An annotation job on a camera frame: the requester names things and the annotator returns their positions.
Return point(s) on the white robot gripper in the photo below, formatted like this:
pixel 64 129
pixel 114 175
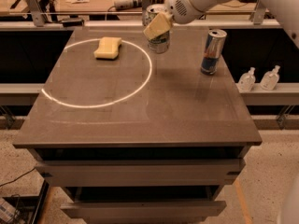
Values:
pixel 183 8

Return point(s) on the white green 7up can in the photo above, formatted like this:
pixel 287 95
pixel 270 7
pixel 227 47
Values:
pixel 161 43

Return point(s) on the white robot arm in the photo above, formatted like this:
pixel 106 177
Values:
pixel 286 13

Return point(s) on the blue silver energy drink can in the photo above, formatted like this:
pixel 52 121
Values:
pixel 213 49

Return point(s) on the yellow sponge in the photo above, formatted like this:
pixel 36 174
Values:
pixel 108 48

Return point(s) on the white power strip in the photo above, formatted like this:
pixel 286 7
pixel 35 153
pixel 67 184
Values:
pixel 128 4

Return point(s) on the clear sanitizer bottle left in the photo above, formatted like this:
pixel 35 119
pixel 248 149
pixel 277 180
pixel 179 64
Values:
pixel 247 80

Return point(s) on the clear sanitizer bottle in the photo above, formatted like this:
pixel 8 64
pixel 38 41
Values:
pixel 247 80
pixel 270 79

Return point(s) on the clear sanitizer bottle right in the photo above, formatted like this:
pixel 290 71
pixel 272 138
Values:
pixel 270 79

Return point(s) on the upper grey drawer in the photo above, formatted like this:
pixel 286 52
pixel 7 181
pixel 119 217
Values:
pixel 140 173

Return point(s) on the grey drawer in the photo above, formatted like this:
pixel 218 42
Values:
pixel 140 173
pixel 149 212

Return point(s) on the lower grey drawer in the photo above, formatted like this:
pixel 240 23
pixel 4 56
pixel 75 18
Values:
pixel 149 212

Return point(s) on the black floor bin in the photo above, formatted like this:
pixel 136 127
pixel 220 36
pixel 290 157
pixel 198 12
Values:
pixel 18 209

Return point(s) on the grey metal bracket middle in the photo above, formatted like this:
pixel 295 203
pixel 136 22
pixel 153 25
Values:
pixel 145 0

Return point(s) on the grey metal bracket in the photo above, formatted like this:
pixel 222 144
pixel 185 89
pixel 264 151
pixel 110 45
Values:
pixel 36 12
pixel 257 15
pixel 145 0

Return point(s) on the grey metal bracket right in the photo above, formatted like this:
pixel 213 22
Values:
pixel 257 15

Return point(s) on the black small box on rail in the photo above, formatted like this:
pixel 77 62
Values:
pixel 70 22

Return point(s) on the grey metal bracket left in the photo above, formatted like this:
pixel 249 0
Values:
pixel 36 12

